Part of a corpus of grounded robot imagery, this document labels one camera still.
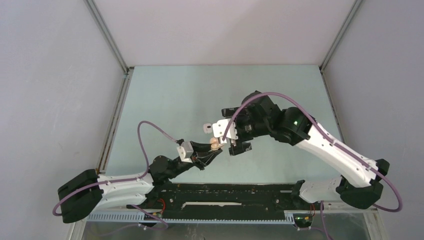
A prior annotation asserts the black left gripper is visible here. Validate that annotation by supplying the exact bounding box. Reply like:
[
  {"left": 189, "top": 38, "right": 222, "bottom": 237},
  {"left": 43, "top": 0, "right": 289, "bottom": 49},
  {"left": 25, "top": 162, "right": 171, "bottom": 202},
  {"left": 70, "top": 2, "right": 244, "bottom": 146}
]
[{"left": 166, "top": 140, "right": 222, "bottom": 179}]

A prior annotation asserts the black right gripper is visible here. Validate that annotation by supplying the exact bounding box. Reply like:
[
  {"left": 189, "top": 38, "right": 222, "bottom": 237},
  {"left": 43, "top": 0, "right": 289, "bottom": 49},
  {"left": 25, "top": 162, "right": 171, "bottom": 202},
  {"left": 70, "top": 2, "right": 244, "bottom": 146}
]
[{"left": 221, "top": 108, "right": 270, "bottom": 156}]

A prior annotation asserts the beige earbud charging case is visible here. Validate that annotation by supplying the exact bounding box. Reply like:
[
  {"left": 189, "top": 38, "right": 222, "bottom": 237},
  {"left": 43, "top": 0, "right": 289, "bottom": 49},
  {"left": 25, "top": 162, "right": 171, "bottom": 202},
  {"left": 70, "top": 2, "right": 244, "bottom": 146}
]
[{"left": 209, "top": 137, "right": 225, "bottom": 151}]

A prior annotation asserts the white earbud charging case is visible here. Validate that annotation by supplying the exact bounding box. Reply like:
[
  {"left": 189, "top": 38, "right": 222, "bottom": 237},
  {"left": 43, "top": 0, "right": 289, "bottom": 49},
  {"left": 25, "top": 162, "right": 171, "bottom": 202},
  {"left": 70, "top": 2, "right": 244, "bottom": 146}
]
[{"left": 203, "top": 123, "right": 213, "bottom": 134}]

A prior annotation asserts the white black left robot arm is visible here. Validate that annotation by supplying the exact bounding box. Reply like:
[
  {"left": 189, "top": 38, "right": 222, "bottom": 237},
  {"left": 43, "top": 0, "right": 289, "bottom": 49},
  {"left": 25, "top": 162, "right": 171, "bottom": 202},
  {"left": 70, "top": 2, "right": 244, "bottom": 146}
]
[{"left": 53, "top": 140, "right": 223, "bottom": 224}]

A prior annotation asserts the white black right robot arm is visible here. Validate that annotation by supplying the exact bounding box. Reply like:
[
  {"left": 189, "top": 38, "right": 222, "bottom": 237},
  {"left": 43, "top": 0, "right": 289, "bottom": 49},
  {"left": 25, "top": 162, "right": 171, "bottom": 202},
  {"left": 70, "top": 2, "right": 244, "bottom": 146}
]
[{"left": 212, "top": 91, "right": 390, "bottom": 210}]

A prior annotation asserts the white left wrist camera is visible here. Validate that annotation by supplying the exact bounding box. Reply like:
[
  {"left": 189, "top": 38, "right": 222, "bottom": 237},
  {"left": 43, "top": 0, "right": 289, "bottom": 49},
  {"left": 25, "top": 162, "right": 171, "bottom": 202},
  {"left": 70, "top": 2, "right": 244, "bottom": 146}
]
[{"left": 177, "top": 141, "right": 194, "bottom": 163}]

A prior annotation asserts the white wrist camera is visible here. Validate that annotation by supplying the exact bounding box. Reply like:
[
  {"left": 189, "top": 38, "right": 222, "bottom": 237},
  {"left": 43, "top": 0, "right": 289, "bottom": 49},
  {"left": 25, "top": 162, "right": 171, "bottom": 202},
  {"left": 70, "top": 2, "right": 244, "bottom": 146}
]
[
  {"left": 211, "top": 118, "right": 239, "bottom": 144},
  {"left": 177, "top": 141, "right": 194, "bottom": 163}
]

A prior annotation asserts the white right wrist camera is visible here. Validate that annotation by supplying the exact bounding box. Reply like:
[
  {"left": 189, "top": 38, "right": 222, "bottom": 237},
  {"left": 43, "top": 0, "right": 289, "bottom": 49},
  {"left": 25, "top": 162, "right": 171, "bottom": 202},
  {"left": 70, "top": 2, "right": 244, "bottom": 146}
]
[{"left": 211, "top": 118, "right": 239, "bottom": 144}]

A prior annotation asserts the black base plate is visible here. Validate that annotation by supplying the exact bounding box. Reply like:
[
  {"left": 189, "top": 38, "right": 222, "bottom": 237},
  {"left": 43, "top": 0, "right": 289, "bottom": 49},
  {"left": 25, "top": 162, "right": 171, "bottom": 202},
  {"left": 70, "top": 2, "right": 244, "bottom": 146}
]
[{"left": 138, "top": 182, "right": 320, "bottom": 220}]

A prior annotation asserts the white slotted cable duct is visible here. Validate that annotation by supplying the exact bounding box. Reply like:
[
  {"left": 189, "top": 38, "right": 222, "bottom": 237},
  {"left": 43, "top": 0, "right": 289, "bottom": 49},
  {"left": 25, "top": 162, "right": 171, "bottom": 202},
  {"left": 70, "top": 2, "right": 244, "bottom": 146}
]
[{"left": 86, "top": 211, "right": 295, "bottom": 225}]

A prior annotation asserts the aluminium corner post left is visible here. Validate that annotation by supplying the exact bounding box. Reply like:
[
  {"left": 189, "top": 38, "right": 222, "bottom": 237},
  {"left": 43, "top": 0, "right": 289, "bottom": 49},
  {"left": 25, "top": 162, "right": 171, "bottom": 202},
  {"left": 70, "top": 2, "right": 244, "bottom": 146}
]
[{"left": 84, "top": 0, "right": 130, "bottom": 74}]

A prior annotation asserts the aluminium corner post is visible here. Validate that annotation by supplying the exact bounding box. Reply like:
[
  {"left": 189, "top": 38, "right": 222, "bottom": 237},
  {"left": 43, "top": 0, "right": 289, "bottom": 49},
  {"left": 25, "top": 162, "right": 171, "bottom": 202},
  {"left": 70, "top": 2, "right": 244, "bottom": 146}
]
[
  {"left": 319, "top": 0, "right": 365, "bottom": 74},
  {"left": 84, "top": 0, "right": 130, "bottom": 74}
]

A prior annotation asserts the aluminium corner post right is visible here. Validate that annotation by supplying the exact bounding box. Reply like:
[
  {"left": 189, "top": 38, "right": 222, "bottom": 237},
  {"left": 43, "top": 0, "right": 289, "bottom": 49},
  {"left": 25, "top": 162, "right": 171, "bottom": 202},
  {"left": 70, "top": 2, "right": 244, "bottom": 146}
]
[{"left": 319, "top": 0, "right": 365, "bottom": 74}]

